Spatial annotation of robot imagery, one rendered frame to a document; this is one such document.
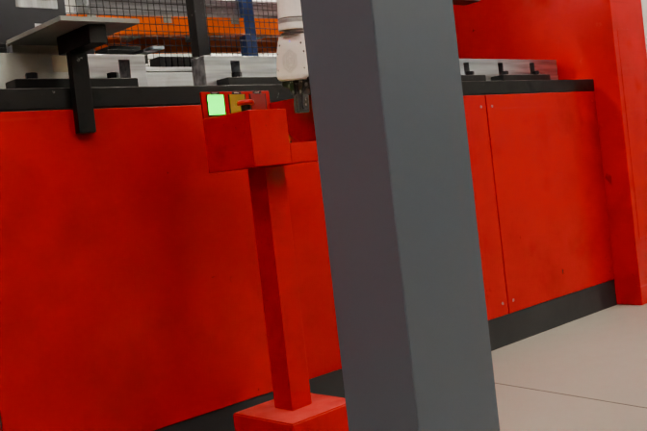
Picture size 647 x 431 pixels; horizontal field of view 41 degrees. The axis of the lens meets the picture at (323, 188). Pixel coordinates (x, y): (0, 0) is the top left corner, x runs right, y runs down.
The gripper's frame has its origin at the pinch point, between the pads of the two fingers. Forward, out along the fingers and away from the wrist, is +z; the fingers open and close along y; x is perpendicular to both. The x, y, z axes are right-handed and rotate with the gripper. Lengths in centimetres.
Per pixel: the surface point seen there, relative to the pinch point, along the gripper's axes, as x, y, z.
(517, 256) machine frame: 117, -22, 53
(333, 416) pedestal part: -3, 8, 68
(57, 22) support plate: -45, -22, -18
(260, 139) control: -12.8, 0.4, 7.3
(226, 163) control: -15.2, -8.4, 12.0
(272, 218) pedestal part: -7.5, -3.1, 24.8
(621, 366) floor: 93, 27, 77
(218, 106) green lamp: -11.0, -15.6, -0.5
